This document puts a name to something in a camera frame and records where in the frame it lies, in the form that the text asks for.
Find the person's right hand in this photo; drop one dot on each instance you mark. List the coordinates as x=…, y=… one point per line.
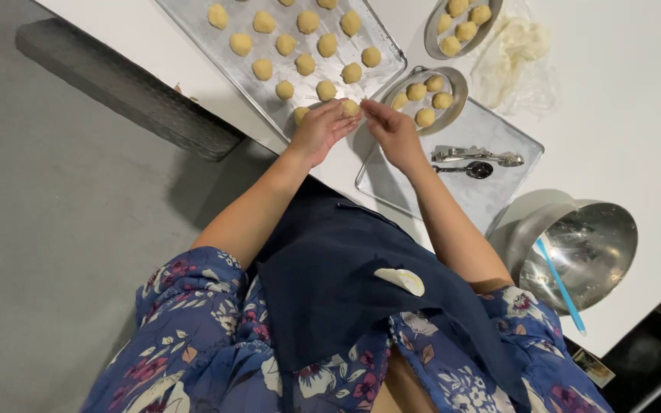
x=396, y=137

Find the person's left hand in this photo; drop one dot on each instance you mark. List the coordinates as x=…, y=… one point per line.
x=316, y=132

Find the person's right fingers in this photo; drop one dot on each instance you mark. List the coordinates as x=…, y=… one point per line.
x=375, y=114

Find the single yellow dough ball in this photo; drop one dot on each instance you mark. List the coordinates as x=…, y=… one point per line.
x=352, y=107

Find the oval metal plate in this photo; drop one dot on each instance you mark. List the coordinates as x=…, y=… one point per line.
x=455, y=86
x=494, y=11

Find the rows of yellow dough pieces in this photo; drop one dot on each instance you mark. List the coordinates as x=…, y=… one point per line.
x=306, y=64

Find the metal scoop tongs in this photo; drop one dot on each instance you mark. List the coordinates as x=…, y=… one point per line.
x=477, y=155

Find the metal spoon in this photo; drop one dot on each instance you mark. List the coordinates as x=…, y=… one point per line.
x=478, y=170

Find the flat empty metal tray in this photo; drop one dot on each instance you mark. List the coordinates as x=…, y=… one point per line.
x=479, y=198

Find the crumpled clear plastic wrap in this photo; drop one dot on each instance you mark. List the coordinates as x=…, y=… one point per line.
x=511, y=57

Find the large metal baking tray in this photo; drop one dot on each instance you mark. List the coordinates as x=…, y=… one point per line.
x=233, y=72

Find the dark blue apron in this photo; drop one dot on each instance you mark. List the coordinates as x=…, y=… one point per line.
x=330, y=287

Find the blue spatula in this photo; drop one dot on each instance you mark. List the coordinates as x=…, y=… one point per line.
x=560, y=287

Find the steel mixing bowl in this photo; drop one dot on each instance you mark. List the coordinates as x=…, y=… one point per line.
x=588, y=252

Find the blue floral dress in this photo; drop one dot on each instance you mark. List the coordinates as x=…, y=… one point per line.
x=193, y=344

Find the small printed card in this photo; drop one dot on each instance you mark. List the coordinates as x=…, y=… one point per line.
x=593, y=367

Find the black appliance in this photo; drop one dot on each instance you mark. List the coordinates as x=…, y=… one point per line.
x=657, y=361

